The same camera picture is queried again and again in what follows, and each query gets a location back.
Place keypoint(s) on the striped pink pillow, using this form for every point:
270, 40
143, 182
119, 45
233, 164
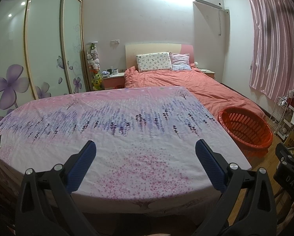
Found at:
180, 61

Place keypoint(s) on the wall power outlet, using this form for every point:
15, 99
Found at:
115, 42

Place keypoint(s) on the sliding floral wardrobe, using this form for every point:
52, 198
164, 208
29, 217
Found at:
41, 51

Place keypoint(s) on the orange plastic laundry basket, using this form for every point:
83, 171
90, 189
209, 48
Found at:
249, 131

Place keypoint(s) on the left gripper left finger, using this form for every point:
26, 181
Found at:
45, 205

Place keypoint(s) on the white wall air conditioner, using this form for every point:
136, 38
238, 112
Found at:
216, 4

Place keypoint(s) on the brown cardboard box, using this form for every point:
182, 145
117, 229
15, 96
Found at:
289, 142

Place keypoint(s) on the white mug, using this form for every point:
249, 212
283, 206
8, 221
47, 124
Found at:
115, 71

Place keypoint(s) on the hanging plush toy organizer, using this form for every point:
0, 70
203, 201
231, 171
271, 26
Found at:
94, 67

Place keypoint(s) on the pink left nightstand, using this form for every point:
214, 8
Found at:
116, 81

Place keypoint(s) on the floral pink purple tablecloth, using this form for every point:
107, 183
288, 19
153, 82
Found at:
145, 140

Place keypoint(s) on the white wire rack shelf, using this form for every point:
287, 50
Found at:
281, 119

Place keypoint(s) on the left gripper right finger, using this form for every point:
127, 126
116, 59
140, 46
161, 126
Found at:
246, 205

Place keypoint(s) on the pink satin curtain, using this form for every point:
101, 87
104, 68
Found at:
272, 68

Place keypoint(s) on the right nightstand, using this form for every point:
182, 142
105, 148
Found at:
209, 73

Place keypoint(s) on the floral white pillow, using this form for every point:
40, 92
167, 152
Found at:
153, 62

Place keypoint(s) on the coral red bed duvet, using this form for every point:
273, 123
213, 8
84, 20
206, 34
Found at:
213, 95

